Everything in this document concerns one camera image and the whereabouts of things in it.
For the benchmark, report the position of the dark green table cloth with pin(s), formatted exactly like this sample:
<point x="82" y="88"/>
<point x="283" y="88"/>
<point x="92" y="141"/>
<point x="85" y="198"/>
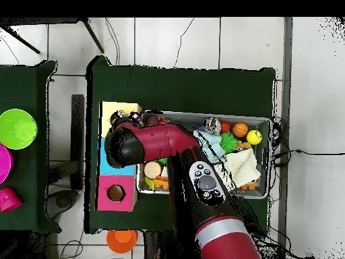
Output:
<point x="27" y="81"/>
<point x="188" y="91"/>

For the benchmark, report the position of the crushed silver drink can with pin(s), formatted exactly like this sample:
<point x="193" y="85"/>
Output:
<point x="213" y="126"/>

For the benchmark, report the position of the black flat stand bar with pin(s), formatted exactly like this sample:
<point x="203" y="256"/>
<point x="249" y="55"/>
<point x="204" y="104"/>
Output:
<point x="77" y="135"/>

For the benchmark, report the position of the orange toy basketball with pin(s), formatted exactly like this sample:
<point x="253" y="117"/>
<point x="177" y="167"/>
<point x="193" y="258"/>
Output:
<point x="240" y="129"/>

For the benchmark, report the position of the cream cloth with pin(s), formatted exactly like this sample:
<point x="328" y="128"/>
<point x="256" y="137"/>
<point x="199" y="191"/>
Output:
<point x="242" y="167"/>

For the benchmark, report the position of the lime green plastic bowl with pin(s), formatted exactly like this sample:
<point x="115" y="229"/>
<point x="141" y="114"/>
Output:
<point x="16" y="129"/>

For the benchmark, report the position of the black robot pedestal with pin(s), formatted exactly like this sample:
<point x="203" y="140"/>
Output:
<point x="156" y="248"/>

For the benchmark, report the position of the orange toothed toy block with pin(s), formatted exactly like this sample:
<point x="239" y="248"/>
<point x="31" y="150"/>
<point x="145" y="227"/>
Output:
<point x="161" y="183"/>

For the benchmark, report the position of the orange plastic cup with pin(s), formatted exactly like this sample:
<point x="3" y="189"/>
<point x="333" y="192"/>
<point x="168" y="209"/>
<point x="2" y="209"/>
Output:
<point x="121" y="241"/>

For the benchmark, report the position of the clear mesh bin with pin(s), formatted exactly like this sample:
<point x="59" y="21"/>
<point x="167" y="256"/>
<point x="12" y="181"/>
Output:
<point x="262" y="162"/>

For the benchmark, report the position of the wooden box with three holes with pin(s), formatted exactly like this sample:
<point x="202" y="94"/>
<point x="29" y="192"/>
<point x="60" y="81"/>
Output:
<point x="132" y="108"/>

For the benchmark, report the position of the magenta plastic bowl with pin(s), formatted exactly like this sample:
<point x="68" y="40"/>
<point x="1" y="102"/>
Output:
<point x="5" y="164"/>

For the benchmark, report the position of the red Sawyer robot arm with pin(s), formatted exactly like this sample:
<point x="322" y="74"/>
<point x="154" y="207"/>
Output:
<point x="161" y="140"/>

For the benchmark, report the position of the yellow smiley ball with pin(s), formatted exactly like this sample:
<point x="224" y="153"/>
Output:
<point x="254" y="137"/>

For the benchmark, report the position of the plain green spiky ball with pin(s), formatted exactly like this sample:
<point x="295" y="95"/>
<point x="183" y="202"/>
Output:
<point x="228" y="142"/>

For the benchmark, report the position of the brown toy football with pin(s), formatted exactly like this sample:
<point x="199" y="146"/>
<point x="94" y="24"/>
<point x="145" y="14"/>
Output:
<point x="152" y="120"/>

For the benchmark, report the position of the pink-red plastic cup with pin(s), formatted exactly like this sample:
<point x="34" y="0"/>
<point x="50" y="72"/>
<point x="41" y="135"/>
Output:
<point x="9" y="199"/>

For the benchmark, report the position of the grey round stand base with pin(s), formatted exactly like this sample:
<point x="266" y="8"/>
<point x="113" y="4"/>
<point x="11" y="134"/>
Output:
<point x="63" y="201"/>

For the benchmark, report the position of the small red-orange ball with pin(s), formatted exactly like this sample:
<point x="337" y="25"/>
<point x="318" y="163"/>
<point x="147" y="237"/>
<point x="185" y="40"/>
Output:
<point x="226" y="126"/>

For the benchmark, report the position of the light blue cloth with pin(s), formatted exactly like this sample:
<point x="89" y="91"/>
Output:
<point x="213" y="145"/>

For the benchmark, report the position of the black tripod stand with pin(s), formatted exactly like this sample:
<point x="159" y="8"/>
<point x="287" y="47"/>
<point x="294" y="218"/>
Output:
<point x="93" y="36"/>

